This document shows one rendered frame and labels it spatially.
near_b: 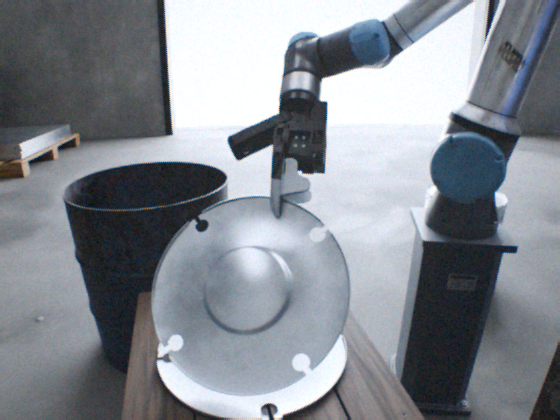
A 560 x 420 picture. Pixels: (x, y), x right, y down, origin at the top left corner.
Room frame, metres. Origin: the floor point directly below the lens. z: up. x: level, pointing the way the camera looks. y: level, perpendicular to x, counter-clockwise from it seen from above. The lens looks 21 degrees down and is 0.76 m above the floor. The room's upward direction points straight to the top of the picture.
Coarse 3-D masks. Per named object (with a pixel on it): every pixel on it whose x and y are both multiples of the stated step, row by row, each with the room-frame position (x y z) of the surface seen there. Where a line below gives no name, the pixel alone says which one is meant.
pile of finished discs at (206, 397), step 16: (176, 336) 0.51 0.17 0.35; (160, 352) 0.47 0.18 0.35; (336, 352) 0.47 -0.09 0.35; (160, 368) 0.44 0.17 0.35; (176, 368) 0.44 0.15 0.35; (304, 368) 0.44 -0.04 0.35; (320, 368) 0.44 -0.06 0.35; (336, 368) 0.44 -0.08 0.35; (176, 384) 0.40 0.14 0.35; (192, 384) 0.41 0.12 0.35; (304, 384) 0.41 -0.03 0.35; (320, 384) 0.41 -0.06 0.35; (192, 400) 0.38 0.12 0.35; (208, 400) 0.38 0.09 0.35; (224, 400) 0.38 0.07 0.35; (240, 400) 0.38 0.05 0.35; (256, 400) 0.38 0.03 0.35; (272, 400) 0.38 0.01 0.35; (288, 400) 0.38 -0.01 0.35; (304, 400) 0.38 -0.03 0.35; (320, 400) 0.38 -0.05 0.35; (208, 416) 0.35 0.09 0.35; (224, 416) 0.35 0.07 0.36; (240, 416) 0.35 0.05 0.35; (256, 416) 0.35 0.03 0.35
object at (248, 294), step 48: (192, 240) 0.55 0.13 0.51; (240, 240) 0.54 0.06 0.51; (288, 240) 0.53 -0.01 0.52; (336, 240) 0.51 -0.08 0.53; (192, 288) 0.50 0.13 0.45; (240, 288) 0.48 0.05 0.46; (288, 288) 0.47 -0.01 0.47; (336, 288) 0.46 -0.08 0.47; (192, 336) 0.44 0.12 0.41; (240, 336) 0.44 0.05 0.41; (288, 336) 0.43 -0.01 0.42; (336, 336) 0.42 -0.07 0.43; (240, 384) 0.39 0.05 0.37; (288, 384) 0.38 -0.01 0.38
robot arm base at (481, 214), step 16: (432, 208) 0.73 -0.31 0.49; (448, 208) 0.71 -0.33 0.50; (464, 208) 0.68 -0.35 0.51; (480, 208) 0.68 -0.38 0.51; (496, 208) 0.70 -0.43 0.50; (432, 224) 0.72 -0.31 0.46; (448, 224) 0.69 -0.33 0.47; (464, 224) 0.67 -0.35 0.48; (480, 224) 0.67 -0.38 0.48; (496, 224) 0.68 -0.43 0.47
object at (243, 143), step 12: (264, 120) 0.66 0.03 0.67; (276, 120) 0.66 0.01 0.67; (288, 120) 0.66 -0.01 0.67; (240, 132) 0.65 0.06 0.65; (252, 132) 0.65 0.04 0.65; (264, 132) 0.65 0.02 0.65; (228, 144) 0.65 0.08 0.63; (240, 144) 0.64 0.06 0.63; (252, 144) 0.65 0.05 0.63; (264, 144) 0.67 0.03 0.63; (240, 156) 0.65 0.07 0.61
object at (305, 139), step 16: (288, 96) 0.68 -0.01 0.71; (304, 96) 0.67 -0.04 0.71; (288, 112) 0.70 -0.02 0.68; (304, 112) 0.67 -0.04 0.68; (320, 112) 0.66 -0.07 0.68; (288, 128) 0.63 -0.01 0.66; (304, 128) 0.62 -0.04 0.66; (320, 128) 0.62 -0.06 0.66; (288, 144) 0.61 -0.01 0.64; (304, 144) 0.61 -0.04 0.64; (320, 144) 0.61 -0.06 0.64; (304, 160) 0.62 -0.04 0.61; (320, 160) 0.62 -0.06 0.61
